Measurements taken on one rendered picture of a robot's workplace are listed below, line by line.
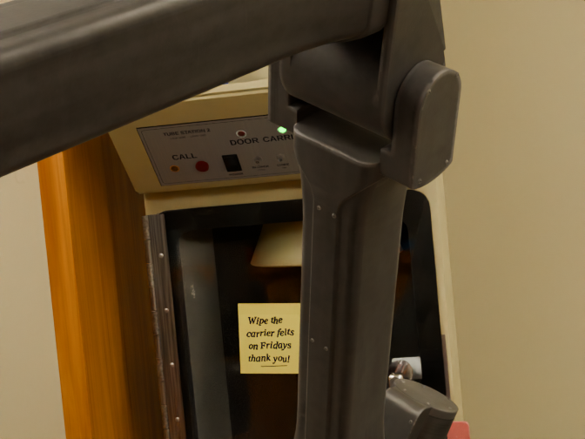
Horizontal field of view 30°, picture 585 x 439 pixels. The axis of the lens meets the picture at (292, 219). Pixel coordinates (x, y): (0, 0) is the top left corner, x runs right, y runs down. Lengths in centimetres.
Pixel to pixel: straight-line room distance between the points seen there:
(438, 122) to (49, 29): 25
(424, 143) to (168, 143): 56
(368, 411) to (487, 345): 84
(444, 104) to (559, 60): 98
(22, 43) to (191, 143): 71
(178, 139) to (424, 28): 56
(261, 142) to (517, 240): 58
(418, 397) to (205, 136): 37
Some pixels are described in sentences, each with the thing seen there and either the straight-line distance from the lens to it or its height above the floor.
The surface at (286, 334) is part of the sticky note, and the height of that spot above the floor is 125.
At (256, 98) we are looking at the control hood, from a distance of 106.
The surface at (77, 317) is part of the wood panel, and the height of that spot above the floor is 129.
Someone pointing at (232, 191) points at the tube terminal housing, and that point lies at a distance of 118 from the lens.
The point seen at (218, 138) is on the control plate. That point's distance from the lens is 111.
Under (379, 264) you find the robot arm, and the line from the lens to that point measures 68.
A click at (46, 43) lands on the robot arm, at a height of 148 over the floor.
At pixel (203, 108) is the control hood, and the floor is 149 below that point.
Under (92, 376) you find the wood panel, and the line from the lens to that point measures 118.
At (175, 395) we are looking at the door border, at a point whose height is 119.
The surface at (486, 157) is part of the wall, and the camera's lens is 157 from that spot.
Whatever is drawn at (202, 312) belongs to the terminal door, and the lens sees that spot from 119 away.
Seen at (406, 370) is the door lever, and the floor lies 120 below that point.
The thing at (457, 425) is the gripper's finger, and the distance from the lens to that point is 102.
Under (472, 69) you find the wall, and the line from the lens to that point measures 158.
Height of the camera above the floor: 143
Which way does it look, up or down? 3 degrees down
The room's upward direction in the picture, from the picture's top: 5 degrees counter-clockwise
